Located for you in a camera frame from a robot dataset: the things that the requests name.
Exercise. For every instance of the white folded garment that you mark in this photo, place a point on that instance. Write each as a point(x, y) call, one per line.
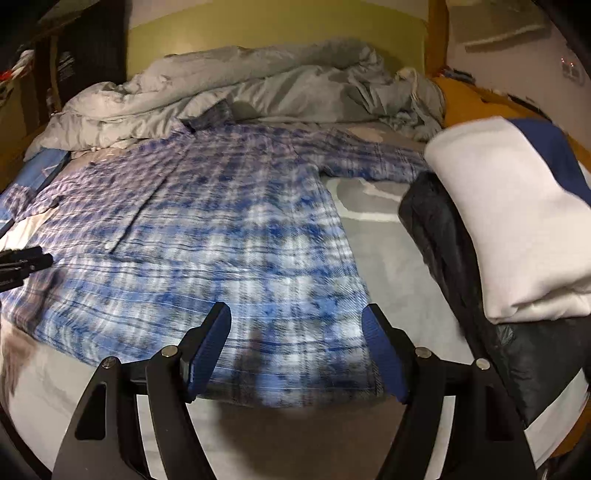
point(508, 207)

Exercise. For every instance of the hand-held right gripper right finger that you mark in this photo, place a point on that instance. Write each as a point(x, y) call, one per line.
point(383, 355)

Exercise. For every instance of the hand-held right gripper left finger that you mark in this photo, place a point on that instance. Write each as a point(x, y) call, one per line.
point(210, 350)

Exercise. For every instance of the blue cloth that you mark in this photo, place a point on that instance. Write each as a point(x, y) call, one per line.
point(41, 170)

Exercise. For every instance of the small blue ledge item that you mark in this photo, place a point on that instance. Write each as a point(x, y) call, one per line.
point(459, 76)

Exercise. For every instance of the black folded jacket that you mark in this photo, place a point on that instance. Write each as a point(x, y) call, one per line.
point(461, 258)

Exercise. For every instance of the green padded wall panel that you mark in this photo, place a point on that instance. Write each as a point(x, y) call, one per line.
point(277, 32)

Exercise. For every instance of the black hanging cloth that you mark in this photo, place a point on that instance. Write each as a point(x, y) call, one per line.
point(92, 46)

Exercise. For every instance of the wooden bed frame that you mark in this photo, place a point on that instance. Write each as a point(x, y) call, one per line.
point(438, 37)

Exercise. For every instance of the blue plaid shirt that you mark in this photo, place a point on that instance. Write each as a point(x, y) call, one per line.
point(207, 230)

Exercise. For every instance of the navy folded garment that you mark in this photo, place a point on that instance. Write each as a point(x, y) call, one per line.
point(554, 147)

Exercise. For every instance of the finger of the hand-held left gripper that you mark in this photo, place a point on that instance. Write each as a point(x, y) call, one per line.
point(27, 270)
point(21, 252)

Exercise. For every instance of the grey duvet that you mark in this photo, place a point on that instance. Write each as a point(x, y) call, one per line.
point(277, 83)

